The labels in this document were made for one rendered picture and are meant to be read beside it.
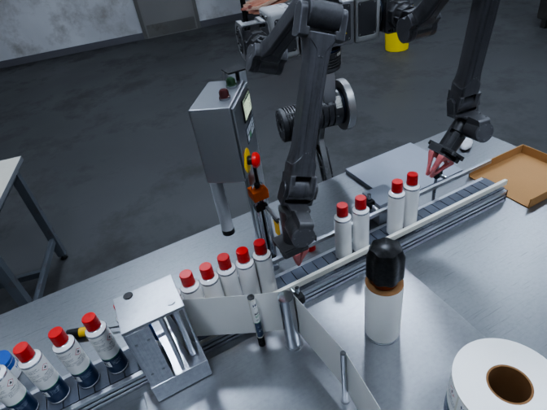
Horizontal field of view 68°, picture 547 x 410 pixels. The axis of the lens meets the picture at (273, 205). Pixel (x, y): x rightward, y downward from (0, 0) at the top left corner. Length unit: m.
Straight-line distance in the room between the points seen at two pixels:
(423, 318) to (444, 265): 0.27
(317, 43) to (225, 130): 0.27
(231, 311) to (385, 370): 0.40
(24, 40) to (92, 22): 1.27
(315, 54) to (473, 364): 0.71
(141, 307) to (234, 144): 0.41
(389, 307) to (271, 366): 0.33
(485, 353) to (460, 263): 0.49
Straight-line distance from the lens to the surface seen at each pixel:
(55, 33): 9.16
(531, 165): 1.93
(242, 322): 1.08
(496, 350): 0.98
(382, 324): 1.05
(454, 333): 1.16
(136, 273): 1.52
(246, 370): 1.10
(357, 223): 1.24
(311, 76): 0.91
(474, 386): 0.92
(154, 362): 1.01
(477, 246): 1.48
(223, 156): 0.93
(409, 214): 1.38
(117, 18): 8.98
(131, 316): 0.94
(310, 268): 1.29
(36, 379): 1.16
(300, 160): 0.92
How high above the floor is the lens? 1.80
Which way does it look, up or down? 36 degrees down
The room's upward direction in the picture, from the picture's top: 9 degrees counter-clockwise
